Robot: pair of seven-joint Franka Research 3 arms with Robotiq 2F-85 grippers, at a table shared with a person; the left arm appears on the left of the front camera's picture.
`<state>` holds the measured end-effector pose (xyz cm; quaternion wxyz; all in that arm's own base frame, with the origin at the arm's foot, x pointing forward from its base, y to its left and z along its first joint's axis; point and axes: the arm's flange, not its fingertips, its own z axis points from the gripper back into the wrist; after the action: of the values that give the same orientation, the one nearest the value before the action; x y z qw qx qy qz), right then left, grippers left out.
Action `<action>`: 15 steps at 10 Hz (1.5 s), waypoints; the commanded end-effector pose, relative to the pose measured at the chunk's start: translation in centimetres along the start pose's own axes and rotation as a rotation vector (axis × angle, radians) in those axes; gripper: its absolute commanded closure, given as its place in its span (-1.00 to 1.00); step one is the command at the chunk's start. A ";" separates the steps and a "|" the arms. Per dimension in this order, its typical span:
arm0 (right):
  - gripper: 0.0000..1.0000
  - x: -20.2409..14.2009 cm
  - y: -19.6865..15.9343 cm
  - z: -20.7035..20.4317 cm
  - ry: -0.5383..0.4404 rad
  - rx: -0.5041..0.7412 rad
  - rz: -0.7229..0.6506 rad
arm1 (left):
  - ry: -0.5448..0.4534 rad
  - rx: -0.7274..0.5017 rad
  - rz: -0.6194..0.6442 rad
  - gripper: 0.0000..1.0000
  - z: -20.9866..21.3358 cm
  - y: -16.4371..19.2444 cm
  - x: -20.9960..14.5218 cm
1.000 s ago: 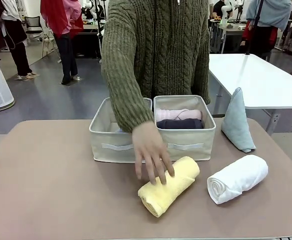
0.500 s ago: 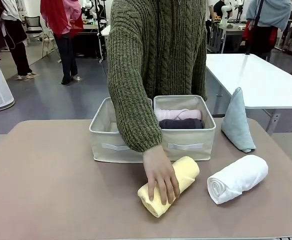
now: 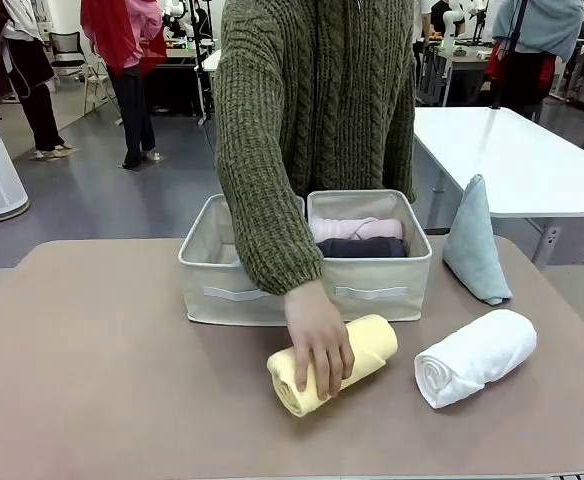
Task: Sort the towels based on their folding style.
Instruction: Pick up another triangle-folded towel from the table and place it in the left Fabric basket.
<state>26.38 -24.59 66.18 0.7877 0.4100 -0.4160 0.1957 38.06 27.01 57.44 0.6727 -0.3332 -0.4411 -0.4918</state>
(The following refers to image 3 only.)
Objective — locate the person's right hand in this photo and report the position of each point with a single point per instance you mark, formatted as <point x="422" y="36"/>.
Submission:
<point x="317" y="345"/>

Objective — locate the yellow towel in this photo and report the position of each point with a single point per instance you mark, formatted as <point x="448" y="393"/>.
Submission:
<point x="372" y="345"/>

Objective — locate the dark grey towel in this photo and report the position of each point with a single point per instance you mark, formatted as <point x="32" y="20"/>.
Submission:
<point x="362" y="248"/>

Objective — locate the pink towel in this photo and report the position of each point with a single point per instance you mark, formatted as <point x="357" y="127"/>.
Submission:
<point x="342" y="230"/>

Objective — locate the white towel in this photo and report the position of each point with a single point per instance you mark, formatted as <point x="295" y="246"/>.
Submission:
<point x="472" y="355"/>

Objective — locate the teal cone towel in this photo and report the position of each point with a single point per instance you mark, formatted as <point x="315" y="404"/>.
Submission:
<point x="474" y="240"/>

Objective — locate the person's right forearm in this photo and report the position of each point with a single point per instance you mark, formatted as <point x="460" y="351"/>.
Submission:
<point x="272" y="250"/>

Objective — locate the beige fabric storage bin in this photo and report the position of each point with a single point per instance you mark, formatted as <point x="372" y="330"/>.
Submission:
<point x="372" y="305"/>
<point x="207" y="295"/>

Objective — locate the person in green knit sweater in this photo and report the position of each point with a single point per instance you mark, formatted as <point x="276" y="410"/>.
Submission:
<point x="347" y="100"/>

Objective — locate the white table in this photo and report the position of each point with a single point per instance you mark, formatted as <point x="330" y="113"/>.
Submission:
<point x="522" y="160"/>

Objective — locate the white background desk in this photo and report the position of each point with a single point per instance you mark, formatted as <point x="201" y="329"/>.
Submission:
<point x="211" y="60"/>

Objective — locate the small white background robot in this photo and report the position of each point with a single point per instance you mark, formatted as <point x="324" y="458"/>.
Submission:
<point x="453" y="22"/>

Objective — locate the person in red shawl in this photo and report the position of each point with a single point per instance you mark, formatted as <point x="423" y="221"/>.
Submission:
<point x="117" y="40"/>

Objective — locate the grey mesh office chair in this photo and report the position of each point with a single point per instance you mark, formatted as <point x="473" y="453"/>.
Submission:
<point x="69" y="50"/>

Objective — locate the person in grey-blue sweater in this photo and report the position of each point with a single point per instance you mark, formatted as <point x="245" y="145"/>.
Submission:
<point x="542" y="25"/>

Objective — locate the person in black skirt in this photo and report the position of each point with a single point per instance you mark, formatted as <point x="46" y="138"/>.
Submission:
<point x="32" y="75"/>

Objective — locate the aluminium frame workstation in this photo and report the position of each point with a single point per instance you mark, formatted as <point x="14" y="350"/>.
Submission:
<point x="437" y="75"/>

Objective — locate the black frame desk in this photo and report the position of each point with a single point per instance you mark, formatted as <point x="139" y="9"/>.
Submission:
<point x="177" y="60"/>

